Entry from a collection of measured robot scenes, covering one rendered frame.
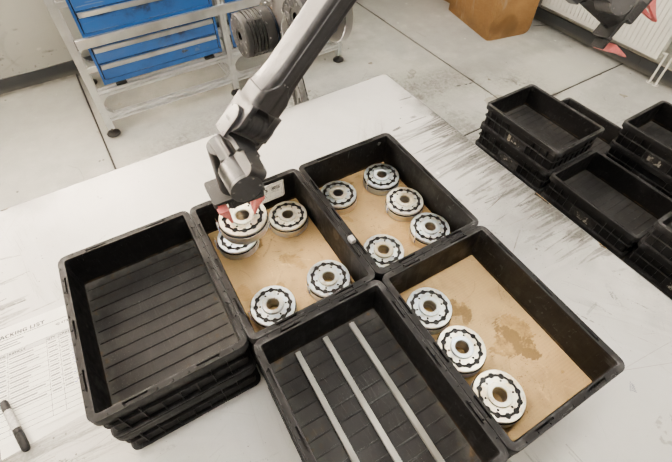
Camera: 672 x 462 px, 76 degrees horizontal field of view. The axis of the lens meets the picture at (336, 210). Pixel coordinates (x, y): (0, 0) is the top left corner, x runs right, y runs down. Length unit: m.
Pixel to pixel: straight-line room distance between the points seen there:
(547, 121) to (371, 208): 1.26
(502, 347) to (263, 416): 0.55
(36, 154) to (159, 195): 1.70
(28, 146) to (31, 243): 1.72
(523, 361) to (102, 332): 0.92
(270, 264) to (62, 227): 0.72
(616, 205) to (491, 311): 1.18
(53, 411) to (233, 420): 0.41
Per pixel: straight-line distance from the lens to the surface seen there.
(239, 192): 0.72
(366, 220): 1.17
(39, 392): 1.28
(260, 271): 1.09
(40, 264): 1.50
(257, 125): 0.75
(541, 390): 1.04
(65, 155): 3.04
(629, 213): 2.15
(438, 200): 1.17
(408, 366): 0.98
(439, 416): 0.96
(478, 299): 1.09
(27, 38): 3.68
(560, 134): 2.21
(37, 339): 1.35
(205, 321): 1.05
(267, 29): 1.84
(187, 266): 1.14
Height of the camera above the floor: 1.73
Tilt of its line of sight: 49 degrees down
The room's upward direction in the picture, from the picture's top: straight up
